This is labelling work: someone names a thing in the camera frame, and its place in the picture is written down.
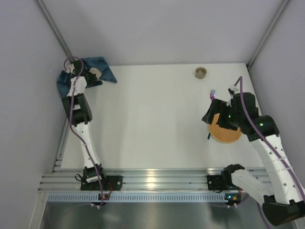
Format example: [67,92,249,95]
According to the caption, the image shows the right aluminium frame post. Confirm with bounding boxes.
[246,0,292,70]

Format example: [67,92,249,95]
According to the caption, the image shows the aluminium frame post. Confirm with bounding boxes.
[246,0,292,70]
[34,0,72,57]

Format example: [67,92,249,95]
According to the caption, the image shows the left aluminium frame post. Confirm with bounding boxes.
[34,0,72,57]

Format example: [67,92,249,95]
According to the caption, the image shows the slotted grey cable duct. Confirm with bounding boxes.
[48,192,240,203]

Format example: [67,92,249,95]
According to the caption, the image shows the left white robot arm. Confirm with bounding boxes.
[62,57,106,184]

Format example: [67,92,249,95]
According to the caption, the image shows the small beige cup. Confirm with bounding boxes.
[195,67,207,79]

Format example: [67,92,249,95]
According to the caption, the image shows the blue bear placemat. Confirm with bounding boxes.
[57,57,117,98]

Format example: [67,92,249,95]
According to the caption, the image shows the iridescent purple fork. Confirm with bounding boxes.
[210,89,215,100]

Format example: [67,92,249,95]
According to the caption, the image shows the aluminium mounting rail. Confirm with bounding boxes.
[37,167,275,192]

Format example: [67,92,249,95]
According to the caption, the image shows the round woven wicker plate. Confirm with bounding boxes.
[209,114,242,143]

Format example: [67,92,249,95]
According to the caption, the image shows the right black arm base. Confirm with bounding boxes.
[206,175,238,193]

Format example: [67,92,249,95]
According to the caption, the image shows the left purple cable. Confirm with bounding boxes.
[63,56,112,206]

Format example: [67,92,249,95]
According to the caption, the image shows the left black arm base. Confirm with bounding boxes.
[75,174,123,191]

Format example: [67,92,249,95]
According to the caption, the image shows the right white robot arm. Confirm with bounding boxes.
[202,87,305,226]

